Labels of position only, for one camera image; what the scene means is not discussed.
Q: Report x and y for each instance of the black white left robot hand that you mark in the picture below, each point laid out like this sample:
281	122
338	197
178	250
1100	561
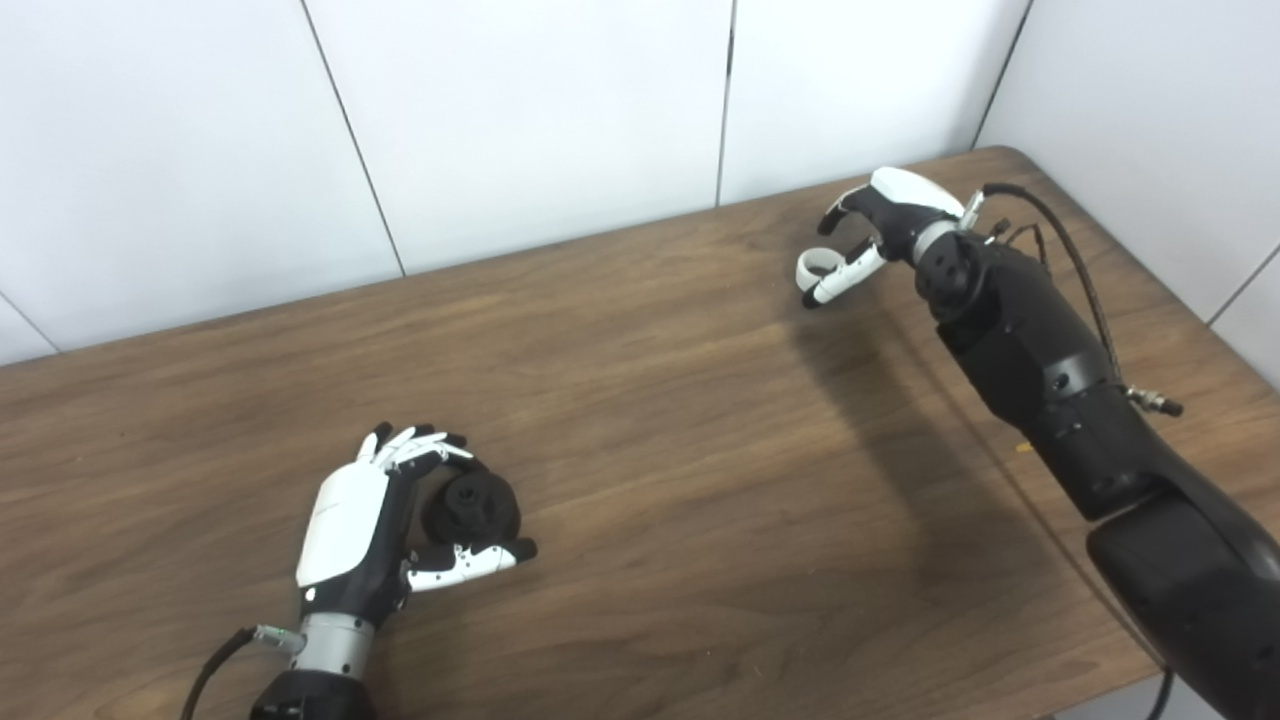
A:
345	530

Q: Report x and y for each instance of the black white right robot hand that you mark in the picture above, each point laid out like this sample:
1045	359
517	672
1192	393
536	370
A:
905	205

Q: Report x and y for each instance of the round black plastic part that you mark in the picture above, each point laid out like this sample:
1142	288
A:
475	505

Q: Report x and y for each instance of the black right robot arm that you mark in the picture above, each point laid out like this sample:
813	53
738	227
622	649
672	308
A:
1060	380

